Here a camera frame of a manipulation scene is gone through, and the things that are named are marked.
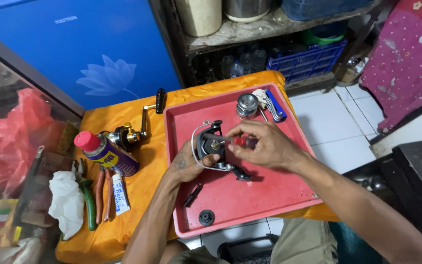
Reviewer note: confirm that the person's left hand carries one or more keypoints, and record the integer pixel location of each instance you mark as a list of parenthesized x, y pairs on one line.
[(187, 165)]

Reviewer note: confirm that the person's right hand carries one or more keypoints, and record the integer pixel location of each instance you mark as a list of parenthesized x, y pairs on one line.
[(273, 146)]

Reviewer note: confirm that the black fishing reel body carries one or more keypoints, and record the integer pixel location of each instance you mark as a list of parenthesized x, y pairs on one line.
[(207, 145)]

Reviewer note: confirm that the blue folding hex key set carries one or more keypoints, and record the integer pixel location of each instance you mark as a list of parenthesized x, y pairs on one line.
[(277, 108)]

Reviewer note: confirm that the silver reel spool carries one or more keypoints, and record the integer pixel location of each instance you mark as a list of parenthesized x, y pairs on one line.
[(247, 104)]

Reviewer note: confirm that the small white cloth scrap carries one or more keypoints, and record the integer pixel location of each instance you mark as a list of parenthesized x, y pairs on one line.
[(259, 96)]

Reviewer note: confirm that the red plastic tray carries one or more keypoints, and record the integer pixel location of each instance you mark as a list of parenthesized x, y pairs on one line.
[(255, 198)]

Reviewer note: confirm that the orange table cloth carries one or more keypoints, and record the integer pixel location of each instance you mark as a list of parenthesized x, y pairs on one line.
[(148, 205)]

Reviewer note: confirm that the black round reel cap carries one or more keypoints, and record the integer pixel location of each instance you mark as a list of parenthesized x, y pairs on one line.
[(206, 217)]

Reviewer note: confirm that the gold and black fishing reel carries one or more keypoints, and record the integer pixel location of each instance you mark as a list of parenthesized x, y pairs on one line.
[(126, 135)]

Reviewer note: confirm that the white grease tube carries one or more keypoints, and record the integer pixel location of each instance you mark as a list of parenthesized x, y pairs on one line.
[(120, 194)]

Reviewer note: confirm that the blue spray can red cap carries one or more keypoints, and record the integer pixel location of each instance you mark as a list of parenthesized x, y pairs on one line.
[(114, 156)]

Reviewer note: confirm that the person's khaki shorts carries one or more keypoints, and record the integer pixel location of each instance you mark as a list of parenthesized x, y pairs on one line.
[(302, 242)]

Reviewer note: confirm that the metal shelf rack with containers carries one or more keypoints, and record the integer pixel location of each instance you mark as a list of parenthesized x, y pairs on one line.
[(255, 44)]

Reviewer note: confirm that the black plastic stool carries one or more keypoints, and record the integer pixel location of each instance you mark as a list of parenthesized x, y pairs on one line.
[(247, 251)]

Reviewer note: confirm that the crumpled white tissue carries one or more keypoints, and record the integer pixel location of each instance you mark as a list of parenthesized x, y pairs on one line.
[(66, 201)]

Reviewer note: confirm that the black cabinet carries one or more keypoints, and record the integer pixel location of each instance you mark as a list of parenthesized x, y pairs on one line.
[(419, 176)]

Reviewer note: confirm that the blue refrigerator with flower print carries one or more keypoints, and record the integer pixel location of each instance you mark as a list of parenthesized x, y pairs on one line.
[(86, 47)]

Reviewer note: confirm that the pink dotted cloth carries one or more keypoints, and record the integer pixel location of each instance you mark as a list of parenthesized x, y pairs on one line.
[(405, 62)]

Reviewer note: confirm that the glass display cabinet with goods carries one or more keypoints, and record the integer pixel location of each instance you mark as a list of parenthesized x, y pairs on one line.
[(13, 154)]

